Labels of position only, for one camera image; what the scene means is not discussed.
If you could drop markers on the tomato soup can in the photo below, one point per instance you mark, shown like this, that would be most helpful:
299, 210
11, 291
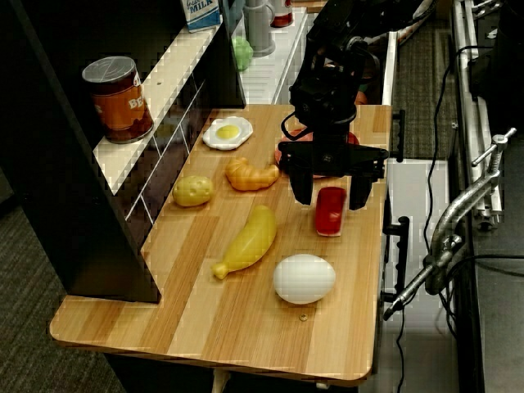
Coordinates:
282, 12

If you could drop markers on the white toy egg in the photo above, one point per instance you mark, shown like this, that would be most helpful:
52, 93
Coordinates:
304, 279

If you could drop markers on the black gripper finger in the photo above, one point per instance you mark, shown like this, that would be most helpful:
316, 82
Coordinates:
302, 188
360, 192

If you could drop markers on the toy fried egg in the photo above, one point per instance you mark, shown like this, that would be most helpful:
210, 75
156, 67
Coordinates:
227, 132

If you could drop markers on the grey toy faucet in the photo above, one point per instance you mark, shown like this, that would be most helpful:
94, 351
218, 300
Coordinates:
258, 28

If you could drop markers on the aluminium rail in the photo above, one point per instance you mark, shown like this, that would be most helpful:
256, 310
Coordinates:
471, 102

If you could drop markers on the red plate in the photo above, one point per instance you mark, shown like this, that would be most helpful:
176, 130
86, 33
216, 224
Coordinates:
301, 134

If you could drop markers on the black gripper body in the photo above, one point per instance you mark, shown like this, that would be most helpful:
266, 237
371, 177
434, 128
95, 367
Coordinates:
327, 157

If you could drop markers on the metal C-clamp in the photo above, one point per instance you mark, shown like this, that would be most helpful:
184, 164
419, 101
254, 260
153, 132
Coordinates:
454, 209

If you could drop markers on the orange toy carrot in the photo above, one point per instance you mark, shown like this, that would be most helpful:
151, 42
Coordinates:
360, 98

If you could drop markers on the yellow toy banana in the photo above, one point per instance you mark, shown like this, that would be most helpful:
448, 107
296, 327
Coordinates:
251, 241

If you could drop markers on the black shelf cabinet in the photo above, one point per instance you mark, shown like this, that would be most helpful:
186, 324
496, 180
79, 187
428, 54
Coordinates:
61, 172

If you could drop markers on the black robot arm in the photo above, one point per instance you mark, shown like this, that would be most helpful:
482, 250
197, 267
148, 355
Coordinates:
340, 82

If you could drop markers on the red toy sushi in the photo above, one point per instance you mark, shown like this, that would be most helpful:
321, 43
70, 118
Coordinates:
330, 210

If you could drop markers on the orange toy croissant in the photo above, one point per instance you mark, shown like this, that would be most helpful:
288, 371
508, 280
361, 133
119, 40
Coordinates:
249, 176

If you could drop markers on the brown beans can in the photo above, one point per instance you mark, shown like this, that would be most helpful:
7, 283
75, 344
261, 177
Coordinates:
118, 102

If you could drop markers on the yellow toy potato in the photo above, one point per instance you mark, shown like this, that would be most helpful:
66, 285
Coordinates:
192, 191

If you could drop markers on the blue white milk carton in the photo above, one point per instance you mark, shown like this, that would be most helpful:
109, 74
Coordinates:
200, 14

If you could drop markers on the green toy vegetable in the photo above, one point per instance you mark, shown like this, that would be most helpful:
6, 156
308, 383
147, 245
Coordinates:
241, 53

